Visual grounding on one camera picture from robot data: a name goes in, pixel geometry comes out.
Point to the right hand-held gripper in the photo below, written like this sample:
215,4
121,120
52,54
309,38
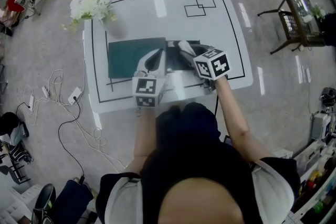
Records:
212,65

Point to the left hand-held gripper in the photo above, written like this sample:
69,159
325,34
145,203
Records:
144,87

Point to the small white cylinder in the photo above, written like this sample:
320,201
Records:
185,46

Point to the dark teal sliding drawer box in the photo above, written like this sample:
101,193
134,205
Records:
123,60

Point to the person's right forearm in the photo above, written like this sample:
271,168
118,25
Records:
236,123

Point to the person's left forearm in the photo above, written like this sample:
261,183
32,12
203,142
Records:
143,133

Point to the white table with black lines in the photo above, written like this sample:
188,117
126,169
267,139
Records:
210,34

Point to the white vase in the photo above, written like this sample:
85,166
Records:
116,27

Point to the person's dark trousers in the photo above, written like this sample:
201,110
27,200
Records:
189,126

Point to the white flower bouquet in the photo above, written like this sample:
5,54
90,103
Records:
92,5

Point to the small dark tablet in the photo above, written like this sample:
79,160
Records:
228,140

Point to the person's black and white top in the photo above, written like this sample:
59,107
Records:
197,162

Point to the small white power adapter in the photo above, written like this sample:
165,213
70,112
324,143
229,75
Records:
45,92

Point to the black lattice side table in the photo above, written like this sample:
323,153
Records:
296,2

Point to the small white potted plant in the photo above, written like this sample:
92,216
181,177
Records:
307,18

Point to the slim white power strip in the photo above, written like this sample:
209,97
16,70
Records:
31,102

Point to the grey computer case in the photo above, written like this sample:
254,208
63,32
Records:
319,126

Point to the white shelf unit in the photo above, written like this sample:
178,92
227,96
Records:
304,162

